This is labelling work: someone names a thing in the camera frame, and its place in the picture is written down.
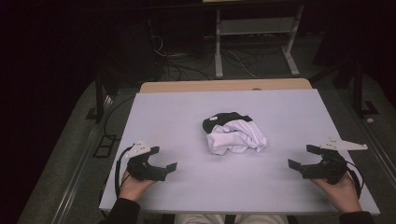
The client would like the person's left hand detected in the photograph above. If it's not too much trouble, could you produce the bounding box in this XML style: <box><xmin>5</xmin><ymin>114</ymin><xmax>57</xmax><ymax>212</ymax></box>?
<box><xmin>119</xmin><ymin>170</ymin><xmax>156</xmax><ymax>202</ymax></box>

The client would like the person's right hand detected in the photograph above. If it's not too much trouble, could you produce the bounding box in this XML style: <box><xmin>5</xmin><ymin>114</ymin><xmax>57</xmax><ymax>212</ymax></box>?
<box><xmin>311</xmin><ymin>173</ymin><xmax>362</xmax><ymax>215</ymax></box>

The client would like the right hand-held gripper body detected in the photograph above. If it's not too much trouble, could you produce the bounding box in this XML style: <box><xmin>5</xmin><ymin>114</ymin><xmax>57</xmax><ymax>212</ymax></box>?
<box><xmin>319</xmin><ymin>136</ymin><xmax>369</xmax><ymax>186</ymax></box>

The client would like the grey metal stand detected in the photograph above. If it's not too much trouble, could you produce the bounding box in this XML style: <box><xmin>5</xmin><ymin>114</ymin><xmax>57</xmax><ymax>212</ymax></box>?
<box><xmin>214</xmin><ymin>4</ymin><xmax>305</xmax><ymax>79</ymax></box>

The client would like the right hand-held gripper cable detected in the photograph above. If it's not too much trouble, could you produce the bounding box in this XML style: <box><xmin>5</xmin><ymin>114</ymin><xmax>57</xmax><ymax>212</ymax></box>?
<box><xmin>345</xmin><ymin>160</ymin><xmax>365</xmax><ymax>200</ymax></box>

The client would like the black floor frame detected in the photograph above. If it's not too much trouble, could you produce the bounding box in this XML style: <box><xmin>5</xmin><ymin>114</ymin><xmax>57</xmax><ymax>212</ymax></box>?
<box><xmin>92</xmin><ymin>133</ymin><xmax>119</xmax><ymax>159</ymax></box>

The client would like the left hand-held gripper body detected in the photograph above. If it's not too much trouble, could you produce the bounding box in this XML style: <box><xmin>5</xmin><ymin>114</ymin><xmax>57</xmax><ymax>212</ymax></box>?
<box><xmin>125</xmin><ymin>139</ymin><xmax>157</xmax><ymax>183</ymax></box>

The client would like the white and black garment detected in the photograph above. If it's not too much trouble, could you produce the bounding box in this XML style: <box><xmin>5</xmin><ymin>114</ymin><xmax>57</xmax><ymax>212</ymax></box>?
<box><xmin>202</xmin><ymin>111</ymin><xmax>269</xmax><ymax>156</ymax></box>

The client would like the hand-held gripper cable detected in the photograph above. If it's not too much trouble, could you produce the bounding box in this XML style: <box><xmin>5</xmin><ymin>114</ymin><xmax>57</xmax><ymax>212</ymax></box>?
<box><xmin>345</xmin><ymin>160</ymin><xmax>365</xmax><ymax>200</ymax></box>
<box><xmin>114</xmin><ymin>145</ymin><xmax>134</xmax><ymax>199</ymax></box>

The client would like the bundle of floor cables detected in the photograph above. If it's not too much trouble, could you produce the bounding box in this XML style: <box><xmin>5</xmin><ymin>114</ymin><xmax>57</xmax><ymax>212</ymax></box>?
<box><xmin>149</xmin><ymin>33</ymin><xmax>260</xmax><ymax>82</ymax></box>

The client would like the aluminium floor rail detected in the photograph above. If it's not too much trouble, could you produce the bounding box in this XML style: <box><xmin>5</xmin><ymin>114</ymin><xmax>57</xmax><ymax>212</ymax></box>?
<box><xmin>49</xmin><ymin>94</ymin><xmax>114</xmax><ymax>224</ymax></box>
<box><xmin>349</xmin><ymin>101</ymin><xmax>396</xmax><ymax>181</ymax></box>

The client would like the left hand-held gripper cable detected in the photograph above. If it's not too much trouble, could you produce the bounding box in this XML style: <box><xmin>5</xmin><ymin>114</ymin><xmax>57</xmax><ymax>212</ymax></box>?
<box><xmin>114</xmin><ymin>145</ymin><xmax>134</xmax><ymax>199</ymax></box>

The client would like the black metal stand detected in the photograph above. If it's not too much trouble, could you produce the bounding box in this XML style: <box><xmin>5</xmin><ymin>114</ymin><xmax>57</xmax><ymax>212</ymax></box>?
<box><xmin>332</xmin><ymin>61</ymin><xmax>380</xmax><ymax>119</ymax></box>
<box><xmin>85</xmin><ymin>70</ymin><xmax>120</xmax><ymax>124</ymax></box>

